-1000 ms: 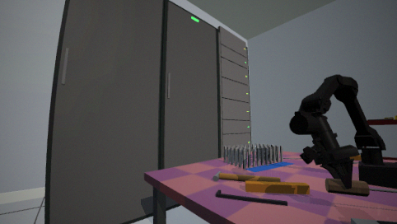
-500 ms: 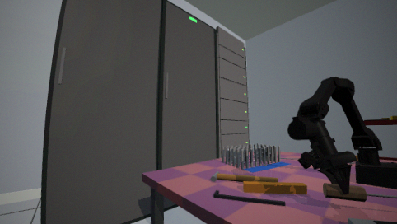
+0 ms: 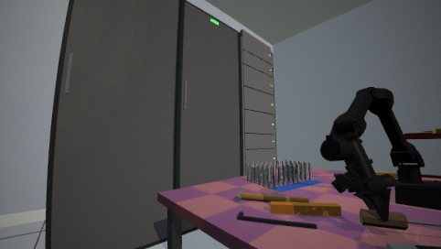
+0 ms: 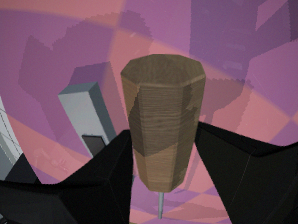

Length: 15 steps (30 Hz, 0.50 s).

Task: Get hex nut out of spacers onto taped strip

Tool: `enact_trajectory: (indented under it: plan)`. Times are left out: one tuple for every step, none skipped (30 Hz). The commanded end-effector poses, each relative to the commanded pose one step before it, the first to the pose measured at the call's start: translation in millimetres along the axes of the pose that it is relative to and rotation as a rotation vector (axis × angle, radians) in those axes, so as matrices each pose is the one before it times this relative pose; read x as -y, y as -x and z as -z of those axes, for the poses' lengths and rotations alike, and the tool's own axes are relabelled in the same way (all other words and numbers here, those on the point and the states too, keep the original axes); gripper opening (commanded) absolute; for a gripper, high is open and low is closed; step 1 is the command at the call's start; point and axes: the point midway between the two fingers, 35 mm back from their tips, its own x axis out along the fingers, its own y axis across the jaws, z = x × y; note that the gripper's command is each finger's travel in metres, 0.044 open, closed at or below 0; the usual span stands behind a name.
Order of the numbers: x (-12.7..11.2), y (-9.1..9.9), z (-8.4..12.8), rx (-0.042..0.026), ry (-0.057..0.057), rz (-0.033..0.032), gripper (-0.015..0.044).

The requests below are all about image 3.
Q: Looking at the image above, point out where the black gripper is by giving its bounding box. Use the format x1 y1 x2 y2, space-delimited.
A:
345 157 398 222

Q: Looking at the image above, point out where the orange rectangular block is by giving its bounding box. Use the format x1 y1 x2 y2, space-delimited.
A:
375 172 398 179
270 201 341 217

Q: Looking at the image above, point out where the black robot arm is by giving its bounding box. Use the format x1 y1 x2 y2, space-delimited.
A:
320 87 425 193

